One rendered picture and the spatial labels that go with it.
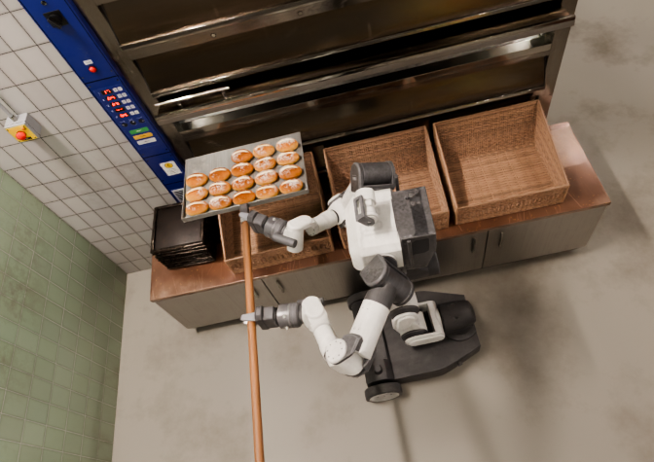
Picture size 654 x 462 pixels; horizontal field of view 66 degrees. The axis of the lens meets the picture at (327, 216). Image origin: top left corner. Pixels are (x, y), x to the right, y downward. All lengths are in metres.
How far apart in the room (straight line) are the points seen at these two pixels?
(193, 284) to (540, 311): 1.94
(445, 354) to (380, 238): 1.26
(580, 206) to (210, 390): 2.27
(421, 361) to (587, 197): 1.19
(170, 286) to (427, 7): 1.87
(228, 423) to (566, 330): 1.96
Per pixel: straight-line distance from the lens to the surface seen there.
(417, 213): 1.75
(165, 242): 2.76
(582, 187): 2.90
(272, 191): 2.11
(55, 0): 2.18
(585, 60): 4.39
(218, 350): 3.27
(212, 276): 2.79
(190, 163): 2.43
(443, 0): 2.29
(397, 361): 2.84
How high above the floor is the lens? 2.90
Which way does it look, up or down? 57 degrees down
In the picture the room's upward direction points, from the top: 19 degrees counter-clockwise
